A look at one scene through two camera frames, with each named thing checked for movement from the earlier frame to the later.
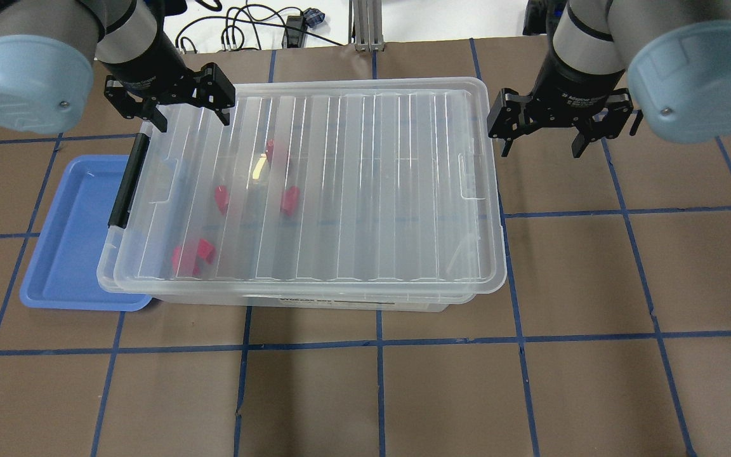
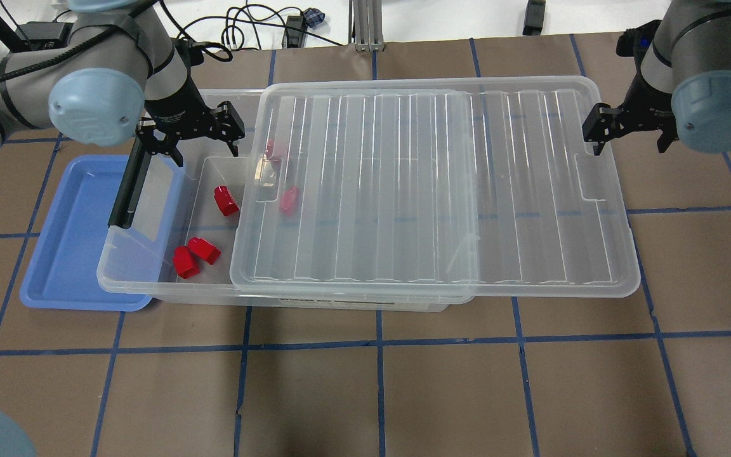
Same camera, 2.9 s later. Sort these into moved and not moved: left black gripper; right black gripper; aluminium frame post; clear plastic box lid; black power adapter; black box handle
Moved: left black gripper; right black gripper; clear plastic box lid
Not moved: black power adapter; black box handle; aluminium frame post
